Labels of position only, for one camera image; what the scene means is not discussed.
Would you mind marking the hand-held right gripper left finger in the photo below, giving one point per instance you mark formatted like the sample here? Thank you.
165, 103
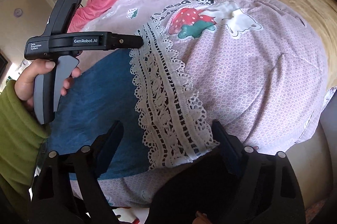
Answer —
112, 139

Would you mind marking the round wall clock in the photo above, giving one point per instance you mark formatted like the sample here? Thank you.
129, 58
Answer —
18, 12

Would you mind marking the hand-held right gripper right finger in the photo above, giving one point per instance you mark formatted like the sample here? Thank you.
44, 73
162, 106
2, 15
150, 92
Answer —
229, 150

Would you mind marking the person's left hand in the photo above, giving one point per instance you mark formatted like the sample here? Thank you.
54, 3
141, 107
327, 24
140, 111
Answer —
25, 84

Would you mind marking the blue denim pants lace hem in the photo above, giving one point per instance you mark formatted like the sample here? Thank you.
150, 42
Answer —
105, 108

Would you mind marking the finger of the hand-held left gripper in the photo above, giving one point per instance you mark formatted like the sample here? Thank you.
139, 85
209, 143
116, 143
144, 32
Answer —
129, 41

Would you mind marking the person's left forearm green sleeve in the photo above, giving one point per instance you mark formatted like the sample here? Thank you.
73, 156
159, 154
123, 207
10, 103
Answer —
15, 139

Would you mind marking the strawberry print blanket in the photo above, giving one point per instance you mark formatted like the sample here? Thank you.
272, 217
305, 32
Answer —
250, 69

